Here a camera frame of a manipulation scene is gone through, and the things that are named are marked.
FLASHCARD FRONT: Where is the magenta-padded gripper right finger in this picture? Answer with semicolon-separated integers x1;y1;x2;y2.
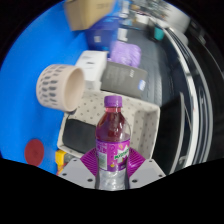
126;147;167;190

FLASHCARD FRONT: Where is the black shelf unit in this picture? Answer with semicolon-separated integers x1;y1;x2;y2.
151;6;224;174

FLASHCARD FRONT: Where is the purple pouch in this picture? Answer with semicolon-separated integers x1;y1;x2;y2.
109;40;143;69

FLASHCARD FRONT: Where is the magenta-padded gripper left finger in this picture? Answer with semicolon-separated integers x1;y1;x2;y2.
58;147;100;190

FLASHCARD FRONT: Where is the yellow multimeter with red leads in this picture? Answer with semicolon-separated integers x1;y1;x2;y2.
54;149;69;176

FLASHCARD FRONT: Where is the brown cardboard box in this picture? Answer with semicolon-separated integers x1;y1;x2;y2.
63;0;116;32

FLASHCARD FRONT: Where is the flat round red coaster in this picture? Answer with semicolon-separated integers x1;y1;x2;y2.
24;138;45;167

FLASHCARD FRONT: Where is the white box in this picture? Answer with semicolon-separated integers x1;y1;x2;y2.
74;49;109;91

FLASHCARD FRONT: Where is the clear bottle with purple cap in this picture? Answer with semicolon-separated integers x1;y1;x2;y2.
94;94;132;191

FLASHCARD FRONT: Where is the beige patterned mug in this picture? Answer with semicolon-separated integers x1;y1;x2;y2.
35;64;86;113

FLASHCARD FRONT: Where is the teal object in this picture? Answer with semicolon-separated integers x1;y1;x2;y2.
153;26;165;42

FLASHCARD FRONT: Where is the beige perforated tray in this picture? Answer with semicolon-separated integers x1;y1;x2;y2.
56;89;162;161

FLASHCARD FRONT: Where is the dark grey flat box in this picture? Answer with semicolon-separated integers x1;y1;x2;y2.
100;60;149;99

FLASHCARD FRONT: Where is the blue box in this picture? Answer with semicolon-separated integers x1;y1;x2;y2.
85;16;121;51

